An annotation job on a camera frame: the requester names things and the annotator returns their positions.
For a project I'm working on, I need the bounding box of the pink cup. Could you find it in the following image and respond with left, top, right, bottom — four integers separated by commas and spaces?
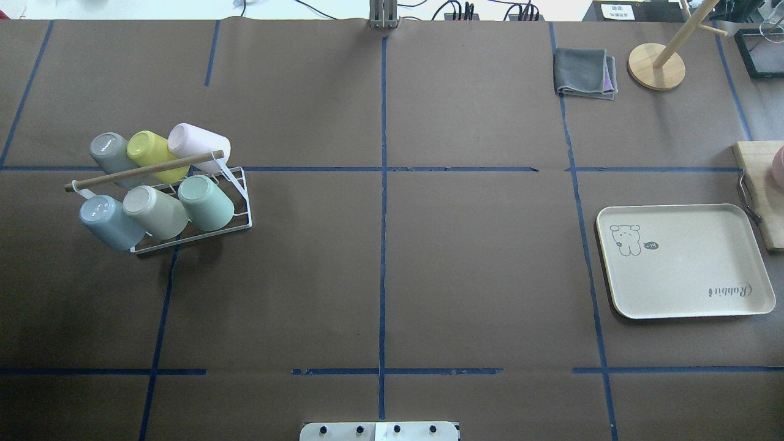
167, 122, 232, 165

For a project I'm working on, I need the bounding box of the grey cup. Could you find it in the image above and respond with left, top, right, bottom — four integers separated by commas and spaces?
89, 133, 140, 174

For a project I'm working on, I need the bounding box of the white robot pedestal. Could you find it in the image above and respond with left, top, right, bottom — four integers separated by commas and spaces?
299, 421, 461, 440

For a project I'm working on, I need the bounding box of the white wire cup rack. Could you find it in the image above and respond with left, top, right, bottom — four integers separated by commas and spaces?
64, 150, 253, 255

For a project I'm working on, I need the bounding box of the black metal tray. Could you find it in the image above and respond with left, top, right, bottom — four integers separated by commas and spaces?
734, 28, 783, 79

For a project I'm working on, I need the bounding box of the yellow cup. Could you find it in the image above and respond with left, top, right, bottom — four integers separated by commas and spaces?
127, 130, 190, 184

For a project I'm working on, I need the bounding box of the wooden mug tree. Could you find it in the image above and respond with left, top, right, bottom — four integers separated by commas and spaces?
627, 1, 728, 91

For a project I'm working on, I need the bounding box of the pink ice bowl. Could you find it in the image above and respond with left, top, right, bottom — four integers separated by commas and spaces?
771, 145, 784, 189

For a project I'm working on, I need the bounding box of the grey folded cloth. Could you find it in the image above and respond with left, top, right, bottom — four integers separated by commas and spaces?
552, 47, 619, 100

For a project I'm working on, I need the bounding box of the beige cup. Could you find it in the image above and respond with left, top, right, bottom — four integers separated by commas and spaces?
122, 185, 189, 240

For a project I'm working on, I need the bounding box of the aluminium frame post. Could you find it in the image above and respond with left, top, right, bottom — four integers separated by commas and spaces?
369, 0, 400, 29

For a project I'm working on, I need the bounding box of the wooden cutting board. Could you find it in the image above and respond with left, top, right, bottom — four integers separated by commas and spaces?
733, 140, 783, 252

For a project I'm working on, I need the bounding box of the blue cup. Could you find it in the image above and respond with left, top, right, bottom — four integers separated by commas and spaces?
79, 195, 146, 251

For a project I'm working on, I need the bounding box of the beige rabbit tray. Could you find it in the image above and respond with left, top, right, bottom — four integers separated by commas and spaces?
596, 203, 776, 319

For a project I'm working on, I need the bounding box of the green cup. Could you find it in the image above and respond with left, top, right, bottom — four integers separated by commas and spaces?
178, 175, 233, 232

